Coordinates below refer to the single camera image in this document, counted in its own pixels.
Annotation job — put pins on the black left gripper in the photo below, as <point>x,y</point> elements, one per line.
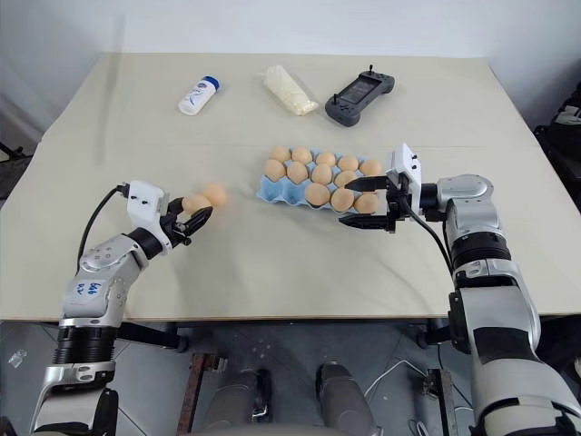
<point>174,224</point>

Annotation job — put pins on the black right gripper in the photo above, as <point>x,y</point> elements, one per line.
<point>397,204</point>

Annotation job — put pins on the tan egg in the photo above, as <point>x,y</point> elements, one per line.
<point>317,194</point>
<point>215,194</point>
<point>301,155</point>
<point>273,169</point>
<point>342,200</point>
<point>279,153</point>
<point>195,202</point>
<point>321,174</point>
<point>297,172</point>
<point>348,162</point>
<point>325,159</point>
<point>343,177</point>
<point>371,168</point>
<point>366,203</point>

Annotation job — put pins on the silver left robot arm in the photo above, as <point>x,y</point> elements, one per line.
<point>91,290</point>

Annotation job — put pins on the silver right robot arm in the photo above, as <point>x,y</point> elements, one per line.
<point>499,309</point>

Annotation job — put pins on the blue egg carton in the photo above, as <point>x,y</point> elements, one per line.
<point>274,191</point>

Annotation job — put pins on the dark grey handheld controller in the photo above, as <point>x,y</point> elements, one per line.
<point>358,95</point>

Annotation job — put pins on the white bottle with blue print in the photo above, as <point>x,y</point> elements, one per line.
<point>197,96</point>

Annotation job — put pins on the clear bag of white grains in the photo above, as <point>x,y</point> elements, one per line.
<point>288,91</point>

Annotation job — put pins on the black table caster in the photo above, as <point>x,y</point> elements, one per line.
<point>431,333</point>

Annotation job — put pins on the rusty metal bar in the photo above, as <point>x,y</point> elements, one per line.
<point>193,390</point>

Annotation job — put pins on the black stand piece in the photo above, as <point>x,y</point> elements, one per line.
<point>11,152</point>

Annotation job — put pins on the dark rounded shape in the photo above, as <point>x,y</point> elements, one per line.
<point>342,395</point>

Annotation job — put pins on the black equipment beside table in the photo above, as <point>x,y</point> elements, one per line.
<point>560,131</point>

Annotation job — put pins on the dark metal floor bar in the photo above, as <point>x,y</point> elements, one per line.
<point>442,399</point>

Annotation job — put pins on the crumpled clear plastic scrap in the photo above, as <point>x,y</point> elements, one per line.
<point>16,359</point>

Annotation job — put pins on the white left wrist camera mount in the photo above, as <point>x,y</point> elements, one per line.
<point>145,206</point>

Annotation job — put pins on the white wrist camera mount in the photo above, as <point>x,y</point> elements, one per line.
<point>405,165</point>
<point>145,206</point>

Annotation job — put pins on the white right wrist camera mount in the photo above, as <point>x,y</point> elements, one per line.
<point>405,165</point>

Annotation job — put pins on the black table frame bar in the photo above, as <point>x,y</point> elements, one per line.
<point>150,335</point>

